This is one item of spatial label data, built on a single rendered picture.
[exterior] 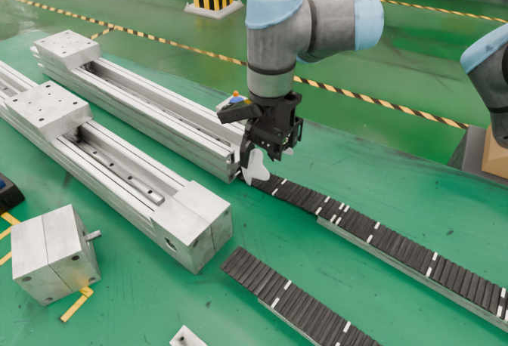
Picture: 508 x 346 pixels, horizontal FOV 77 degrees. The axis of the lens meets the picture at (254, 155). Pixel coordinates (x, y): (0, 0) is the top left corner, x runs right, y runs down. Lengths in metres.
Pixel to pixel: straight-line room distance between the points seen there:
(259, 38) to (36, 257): 0.45
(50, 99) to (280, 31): 0.57
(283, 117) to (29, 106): 0.56
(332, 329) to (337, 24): 0.42
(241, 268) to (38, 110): 0.54
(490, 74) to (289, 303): 0.57
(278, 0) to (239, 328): 0.47
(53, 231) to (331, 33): 0.51
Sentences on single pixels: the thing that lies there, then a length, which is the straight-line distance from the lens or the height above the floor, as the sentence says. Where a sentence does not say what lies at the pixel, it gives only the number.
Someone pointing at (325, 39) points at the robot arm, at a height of 1.11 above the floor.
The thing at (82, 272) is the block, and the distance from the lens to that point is 0.60.
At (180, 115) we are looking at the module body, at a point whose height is 0.82.
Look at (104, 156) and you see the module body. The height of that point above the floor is 0.84.
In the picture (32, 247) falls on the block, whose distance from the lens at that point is 0.60.
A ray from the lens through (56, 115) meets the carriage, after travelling 0.79.
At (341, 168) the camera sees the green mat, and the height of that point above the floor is 0.78.
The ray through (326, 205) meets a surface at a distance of 0.64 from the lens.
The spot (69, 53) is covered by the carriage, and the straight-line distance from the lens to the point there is 1.05.
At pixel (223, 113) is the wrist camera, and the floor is 0.95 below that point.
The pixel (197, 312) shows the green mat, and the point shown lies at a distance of 0.57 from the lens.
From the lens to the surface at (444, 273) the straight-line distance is 0.63.
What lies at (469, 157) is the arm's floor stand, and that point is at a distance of 0.92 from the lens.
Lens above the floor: 1.30
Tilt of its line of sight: 43 degrees down
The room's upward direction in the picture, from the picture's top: straight up
